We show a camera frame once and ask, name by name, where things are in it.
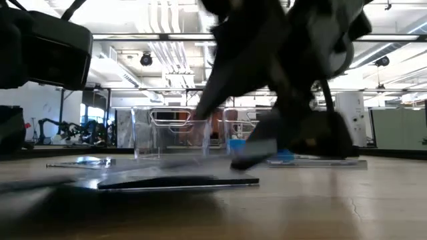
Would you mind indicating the white cabinet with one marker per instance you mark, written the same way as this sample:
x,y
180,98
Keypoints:
x,y
352,116

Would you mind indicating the background robot arms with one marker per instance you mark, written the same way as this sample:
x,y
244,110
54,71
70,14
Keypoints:
x,y
76,131

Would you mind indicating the clear plastic bin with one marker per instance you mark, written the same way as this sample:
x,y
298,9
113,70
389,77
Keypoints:
x,y
170,140
240,130

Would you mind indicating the opaque blue jewel case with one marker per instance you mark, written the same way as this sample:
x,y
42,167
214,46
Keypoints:
x,y
237,146

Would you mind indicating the translucent blue jewel case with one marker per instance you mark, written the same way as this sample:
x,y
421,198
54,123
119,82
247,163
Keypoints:
x,y
317,163

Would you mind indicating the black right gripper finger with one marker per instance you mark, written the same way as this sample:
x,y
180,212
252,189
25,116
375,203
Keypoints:
x,y
267,136
217,93

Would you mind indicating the grey clear jewel case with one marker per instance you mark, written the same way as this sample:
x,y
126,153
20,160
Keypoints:
x,y
180,182

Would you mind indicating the black jewel case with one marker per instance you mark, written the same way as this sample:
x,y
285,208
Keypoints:
x,y
83,162

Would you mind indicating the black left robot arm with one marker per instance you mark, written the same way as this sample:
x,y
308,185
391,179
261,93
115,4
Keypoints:
x,y
13,50

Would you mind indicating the grey partition wall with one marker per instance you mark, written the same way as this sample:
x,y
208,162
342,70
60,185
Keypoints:
x,y
400,128

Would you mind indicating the black ceiling spotlight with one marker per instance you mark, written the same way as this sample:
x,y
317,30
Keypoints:
x,y
382,61
146,59

